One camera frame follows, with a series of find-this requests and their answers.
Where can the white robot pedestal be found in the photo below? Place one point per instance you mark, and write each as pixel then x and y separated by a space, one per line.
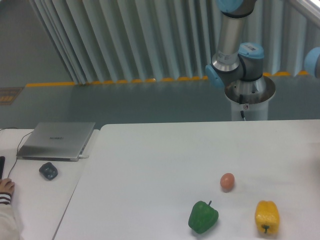
pixel 249 100

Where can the white usb plug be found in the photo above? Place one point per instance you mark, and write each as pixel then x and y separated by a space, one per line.
pixel 83 157

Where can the white sleeved forearm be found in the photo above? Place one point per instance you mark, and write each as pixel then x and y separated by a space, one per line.
pixel 8 226

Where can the person's hand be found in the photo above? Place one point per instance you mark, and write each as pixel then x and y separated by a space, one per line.
pixel 7 186

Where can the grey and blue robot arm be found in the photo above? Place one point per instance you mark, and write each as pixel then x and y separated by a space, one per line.
pixel 258 36

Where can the green bell pepper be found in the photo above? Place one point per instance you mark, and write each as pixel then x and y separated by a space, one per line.
pixel 202 217

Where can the yellow bell pepper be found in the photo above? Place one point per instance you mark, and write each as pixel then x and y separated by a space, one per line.
pixel 267 217

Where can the silver laptop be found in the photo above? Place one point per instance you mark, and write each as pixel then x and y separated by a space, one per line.
pixel 57 141

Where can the brown egg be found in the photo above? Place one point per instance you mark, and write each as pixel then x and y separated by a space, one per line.
pixel 227 181

